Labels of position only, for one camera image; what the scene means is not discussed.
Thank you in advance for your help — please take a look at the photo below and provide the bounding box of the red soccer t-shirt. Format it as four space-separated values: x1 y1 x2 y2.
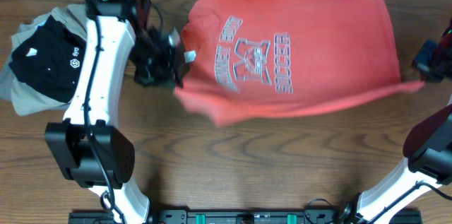
174 0 423 126

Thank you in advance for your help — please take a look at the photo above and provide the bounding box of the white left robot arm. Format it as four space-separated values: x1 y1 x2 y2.
45 0 184 223

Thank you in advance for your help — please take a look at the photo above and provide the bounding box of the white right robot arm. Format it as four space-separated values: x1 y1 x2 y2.
335 104 451 223

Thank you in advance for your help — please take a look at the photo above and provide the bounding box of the black polo shirt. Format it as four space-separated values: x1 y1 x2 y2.
9 16 86 103

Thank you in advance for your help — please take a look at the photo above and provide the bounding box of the khaki folded shirt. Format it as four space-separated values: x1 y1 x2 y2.
1 4 87 116

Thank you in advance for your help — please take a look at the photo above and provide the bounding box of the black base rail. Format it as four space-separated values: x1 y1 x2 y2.
68 208 423 224

